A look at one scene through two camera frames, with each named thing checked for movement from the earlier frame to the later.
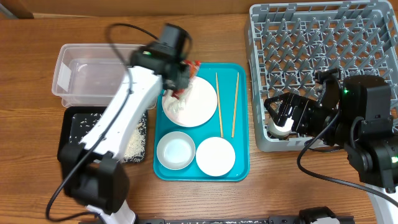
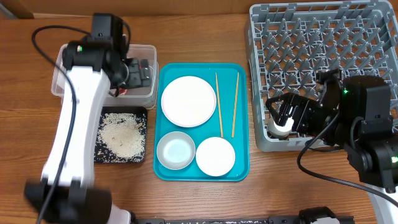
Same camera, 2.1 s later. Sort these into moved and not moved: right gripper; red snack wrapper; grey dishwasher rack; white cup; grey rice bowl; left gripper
Moved: left gripper; red snack wrapper
Not moved: grey dishwasher rack; right gripper; white cup; grey rice bowl
